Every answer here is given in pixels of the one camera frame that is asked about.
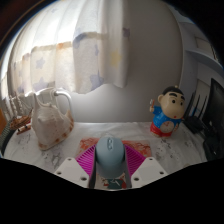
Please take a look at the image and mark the white star-print curtain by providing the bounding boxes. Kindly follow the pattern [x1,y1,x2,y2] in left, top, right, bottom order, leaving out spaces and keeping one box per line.
[6,0,131,101]

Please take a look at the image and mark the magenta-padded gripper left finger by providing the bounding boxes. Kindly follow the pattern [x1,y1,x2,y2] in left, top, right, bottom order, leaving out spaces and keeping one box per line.
[53,145,98,188]

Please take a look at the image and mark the cartoon boy figurine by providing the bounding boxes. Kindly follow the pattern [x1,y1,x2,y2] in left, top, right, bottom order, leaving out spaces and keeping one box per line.
[148,85,186,138]

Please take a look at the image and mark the black router with antennas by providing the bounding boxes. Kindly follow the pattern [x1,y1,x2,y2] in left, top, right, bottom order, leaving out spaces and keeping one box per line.
[184,92,209,135]

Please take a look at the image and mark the large white conch shell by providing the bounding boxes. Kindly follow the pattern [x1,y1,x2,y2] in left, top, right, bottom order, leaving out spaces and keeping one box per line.
[30,87,75,152]

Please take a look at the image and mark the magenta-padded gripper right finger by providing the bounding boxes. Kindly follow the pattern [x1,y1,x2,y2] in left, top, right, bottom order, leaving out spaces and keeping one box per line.
[123,144,168,189]

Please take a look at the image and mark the light blue computer mouse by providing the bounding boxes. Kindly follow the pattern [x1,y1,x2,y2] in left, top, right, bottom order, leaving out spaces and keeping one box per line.
[94,136,127,181]

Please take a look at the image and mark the white wall shelf unit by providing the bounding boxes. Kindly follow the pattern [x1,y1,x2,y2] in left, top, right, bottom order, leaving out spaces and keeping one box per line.
[176,19,224,101]

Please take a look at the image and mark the white printed tablecloth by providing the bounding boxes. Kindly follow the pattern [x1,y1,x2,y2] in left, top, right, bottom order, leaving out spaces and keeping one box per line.
[2,121,209,191]

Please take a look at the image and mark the black monitor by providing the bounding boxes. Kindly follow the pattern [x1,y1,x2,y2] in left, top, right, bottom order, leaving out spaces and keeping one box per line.
[201,77,224,162]

